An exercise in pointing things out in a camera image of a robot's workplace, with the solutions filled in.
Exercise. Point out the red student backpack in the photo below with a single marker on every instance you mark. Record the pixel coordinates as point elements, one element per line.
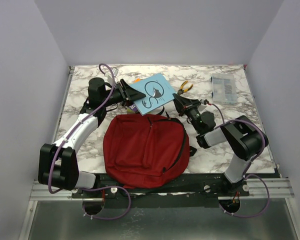
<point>145,151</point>

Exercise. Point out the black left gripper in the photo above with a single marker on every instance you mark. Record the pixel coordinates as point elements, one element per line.
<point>133,94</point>

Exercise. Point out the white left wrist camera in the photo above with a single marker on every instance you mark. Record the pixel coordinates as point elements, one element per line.
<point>114,72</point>

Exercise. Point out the aluminium mounting rail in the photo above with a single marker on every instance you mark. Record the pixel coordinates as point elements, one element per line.
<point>253,188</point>

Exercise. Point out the light blue book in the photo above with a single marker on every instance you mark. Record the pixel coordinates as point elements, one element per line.
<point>158,92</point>

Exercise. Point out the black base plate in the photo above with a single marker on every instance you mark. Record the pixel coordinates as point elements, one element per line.
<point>119,199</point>

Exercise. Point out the clear plastic organizer box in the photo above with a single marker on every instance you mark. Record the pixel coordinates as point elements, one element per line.
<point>224,89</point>

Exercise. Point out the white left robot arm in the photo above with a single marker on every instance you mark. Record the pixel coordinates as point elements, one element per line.
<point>58,165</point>

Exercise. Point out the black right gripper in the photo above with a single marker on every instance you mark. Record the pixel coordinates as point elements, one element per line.
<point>182,101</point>

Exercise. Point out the purple Roald Dahl book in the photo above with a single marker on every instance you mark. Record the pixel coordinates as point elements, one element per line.
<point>132,109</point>

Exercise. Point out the yellow handled pliers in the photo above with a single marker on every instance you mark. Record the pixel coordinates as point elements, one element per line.
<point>183,88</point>

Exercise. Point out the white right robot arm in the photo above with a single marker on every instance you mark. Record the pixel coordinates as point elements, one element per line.
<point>246,140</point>

